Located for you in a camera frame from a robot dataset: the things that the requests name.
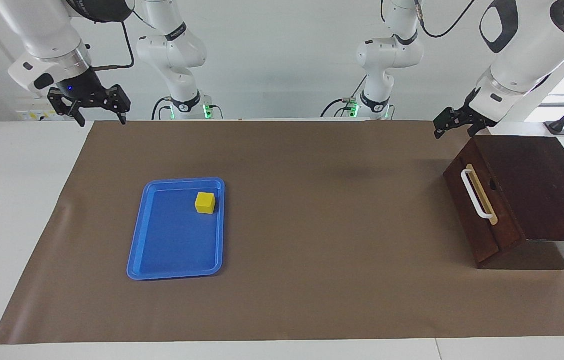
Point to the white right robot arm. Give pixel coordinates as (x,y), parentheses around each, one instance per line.
(42,35)

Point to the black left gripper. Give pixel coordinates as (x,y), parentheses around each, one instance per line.
(474,116)

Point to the blue plastic tray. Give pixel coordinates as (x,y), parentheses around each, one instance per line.
(172,245)

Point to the brown table mat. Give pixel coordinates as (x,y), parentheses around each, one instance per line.
(312,225)

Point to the yellow cube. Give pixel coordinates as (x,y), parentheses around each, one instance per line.
(205,203)

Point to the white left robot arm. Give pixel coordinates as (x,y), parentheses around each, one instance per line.
(527,55)

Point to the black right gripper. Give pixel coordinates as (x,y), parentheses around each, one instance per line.
(84,87)

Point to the dark wooden drawer cabinet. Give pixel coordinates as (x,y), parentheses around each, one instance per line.
(552,190)

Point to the white power strip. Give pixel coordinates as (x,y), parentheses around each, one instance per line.
(37,116)

